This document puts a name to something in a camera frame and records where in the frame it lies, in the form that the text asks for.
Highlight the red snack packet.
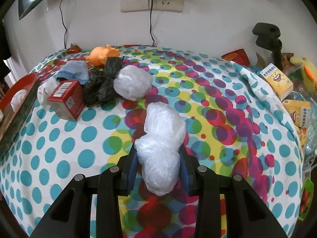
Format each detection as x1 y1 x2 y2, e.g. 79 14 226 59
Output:
221 49 250 66

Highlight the white wall socket plate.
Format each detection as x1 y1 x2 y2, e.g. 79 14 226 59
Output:
120 0 184 12

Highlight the blue sock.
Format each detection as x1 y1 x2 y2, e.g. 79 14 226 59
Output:
55 60 89 85

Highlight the clear plastic bag ball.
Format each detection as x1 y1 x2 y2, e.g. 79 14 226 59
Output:
113 65 153 101

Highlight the red barcode box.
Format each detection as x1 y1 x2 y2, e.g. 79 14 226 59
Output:
47 80 84 121

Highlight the round red tray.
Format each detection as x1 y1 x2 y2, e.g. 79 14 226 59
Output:
0 72 39 158

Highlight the yellow cartoon box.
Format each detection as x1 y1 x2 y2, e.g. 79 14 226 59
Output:
260 63 293 101
282 99 311 128

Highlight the white sock ball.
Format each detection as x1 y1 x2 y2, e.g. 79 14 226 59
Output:
37 77 59 105

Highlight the black hanging cable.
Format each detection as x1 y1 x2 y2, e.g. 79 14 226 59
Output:
58 0 68 50

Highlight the clear plastic bag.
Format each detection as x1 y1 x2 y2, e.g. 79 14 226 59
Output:
134 102 186 196

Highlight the colourful polka dot cloth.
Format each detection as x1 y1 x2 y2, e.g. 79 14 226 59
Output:
1 46 303 236

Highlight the white sock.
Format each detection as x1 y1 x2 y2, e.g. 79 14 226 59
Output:
10 89 27 112

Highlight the red candy wrapper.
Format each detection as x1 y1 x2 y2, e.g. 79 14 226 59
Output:
66 44 81 54

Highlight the black clamp mount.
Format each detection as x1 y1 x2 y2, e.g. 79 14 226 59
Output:
252 23 283 70

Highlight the orange rubber pig toy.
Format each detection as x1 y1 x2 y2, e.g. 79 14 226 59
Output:
85 44 119 66

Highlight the black plastic bag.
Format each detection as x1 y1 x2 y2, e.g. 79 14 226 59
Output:
82 57 123 107

